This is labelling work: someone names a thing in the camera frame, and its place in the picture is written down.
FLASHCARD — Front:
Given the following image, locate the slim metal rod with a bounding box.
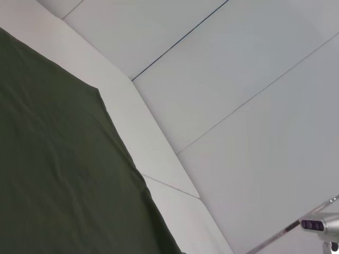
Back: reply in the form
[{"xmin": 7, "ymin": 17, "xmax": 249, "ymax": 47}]
[{"xmin": 245, "ymin": 194, "xmax": 339, "ymax": 254}]

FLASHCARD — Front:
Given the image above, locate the dark green shirt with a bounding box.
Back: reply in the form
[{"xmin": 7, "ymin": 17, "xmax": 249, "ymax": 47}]
[{"xmin": 0, "ymin": 28, "xmax": 186, "ymax": 254}]

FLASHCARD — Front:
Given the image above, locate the silver robot head camera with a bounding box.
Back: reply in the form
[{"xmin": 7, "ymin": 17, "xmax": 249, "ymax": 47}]
[{"xmin": 300, "ymin": 211, "xmax": 339, "ymax": 254}]

